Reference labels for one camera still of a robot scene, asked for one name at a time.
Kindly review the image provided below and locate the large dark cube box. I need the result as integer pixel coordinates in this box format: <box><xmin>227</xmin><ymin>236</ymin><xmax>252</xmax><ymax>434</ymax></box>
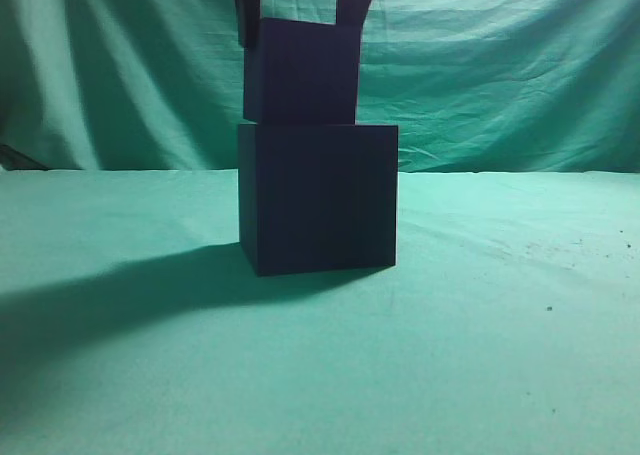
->
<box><xmin>237</xmin><ymin>124</ymin><xmax>399</xmax><ymax>276</ymax></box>

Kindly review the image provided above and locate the green backdrop cloth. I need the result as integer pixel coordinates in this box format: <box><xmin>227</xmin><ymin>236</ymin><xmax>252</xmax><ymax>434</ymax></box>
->
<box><xmin>1</xmin><ymin>0</ymin><xmax>639</xmax><ymax>172</ymax></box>

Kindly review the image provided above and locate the green table cloth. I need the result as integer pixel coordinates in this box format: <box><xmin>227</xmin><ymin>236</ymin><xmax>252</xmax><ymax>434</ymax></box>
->
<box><xmin>1</xmin><ymin>171</ymin><xmax>639</xmax><ymax>454</ymax></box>

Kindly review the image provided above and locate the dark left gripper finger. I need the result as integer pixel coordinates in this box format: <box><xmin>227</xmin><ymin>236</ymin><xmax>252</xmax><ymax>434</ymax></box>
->
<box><xmin>234</xmin><ymin>0</ymin><xmax>261</xmax><ymax>48</ymax></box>

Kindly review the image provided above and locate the small purple cube block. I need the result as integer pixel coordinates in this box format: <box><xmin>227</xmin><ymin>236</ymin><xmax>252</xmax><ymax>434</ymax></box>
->
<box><xmin>243</xmin><ymin>18</ymin><xmax>362</xmax><ymax>125</ymax></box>

